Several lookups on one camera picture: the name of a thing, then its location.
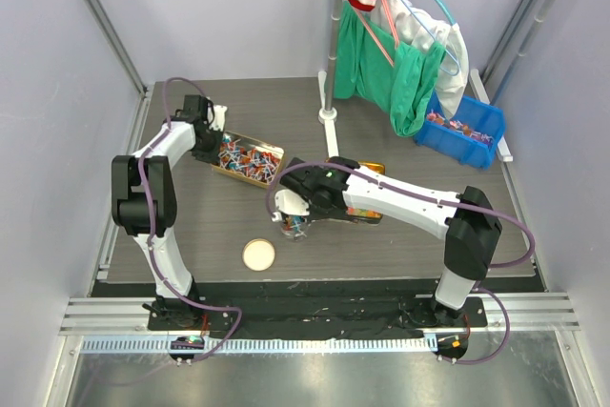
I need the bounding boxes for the purple cable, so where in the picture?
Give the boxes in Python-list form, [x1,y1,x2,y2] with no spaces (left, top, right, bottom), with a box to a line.
[264,161,537,365]
[137,76,244,363]

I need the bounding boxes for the clear glass jar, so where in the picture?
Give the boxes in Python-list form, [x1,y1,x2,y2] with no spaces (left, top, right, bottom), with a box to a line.
[280,212,310,241]

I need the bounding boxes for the round wooden jar lid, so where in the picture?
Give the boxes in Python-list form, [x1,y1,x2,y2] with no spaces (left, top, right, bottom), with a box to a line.
[242,238,275,272]

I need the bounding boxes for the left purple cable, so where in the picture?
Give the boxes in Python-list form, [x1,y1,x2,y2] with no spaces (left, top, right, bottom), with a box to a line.
[137,76,244,363]

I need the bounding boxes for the blue plastic bin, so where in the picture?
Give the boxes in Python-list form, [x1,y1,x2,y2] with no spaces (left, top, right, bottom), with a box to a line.
[414,93,506,170]

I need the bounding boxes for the white slotted cable duct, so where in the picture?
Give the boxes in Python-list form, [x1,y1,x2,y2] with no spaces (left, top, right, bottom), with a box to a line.
[80,334,437,356]

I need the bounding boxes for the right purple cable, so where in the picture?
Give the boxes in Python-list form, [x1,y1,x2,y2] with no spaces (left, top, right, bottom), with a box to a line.
[264,161,537,365]

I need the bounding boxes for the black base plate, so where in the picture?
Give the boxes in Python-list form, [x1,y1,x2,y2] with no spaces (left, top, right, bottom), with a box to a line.
[146,279,488,340]

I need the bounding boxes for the gold tin of gummy candies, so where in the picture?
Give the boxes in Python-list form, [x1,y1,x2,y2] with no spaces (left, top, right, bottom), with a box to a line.
[309,156,386,226]

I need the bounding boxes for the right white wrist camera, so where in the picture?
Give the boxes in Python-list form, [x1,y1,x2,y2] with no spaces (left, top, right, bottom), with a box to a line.
[271,189,310,222]

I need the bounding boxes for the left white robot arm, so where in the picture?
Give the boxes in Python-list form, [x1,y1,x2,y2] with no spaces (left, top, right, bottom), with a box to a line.
[111,95,228,330]

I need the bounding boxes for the white cloth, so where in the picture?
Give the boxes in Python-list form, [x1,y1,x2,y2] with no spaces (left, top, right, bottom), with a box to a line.
[376,0,470,118]

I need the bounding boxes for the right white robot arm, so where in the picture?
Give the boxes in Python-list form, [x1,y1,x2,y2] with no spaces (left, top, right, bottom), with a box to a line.
[269,156,502,326]

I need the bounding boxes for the white clothes rack stand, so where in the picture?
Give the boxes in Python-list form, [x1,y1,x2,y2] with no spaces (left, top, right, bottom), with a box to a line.
[317,0,514,163]

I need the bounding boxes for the green cloth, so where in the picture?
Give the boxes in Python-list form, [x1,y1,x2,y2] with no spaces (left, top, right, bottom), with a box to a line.
[335,2,445,137]

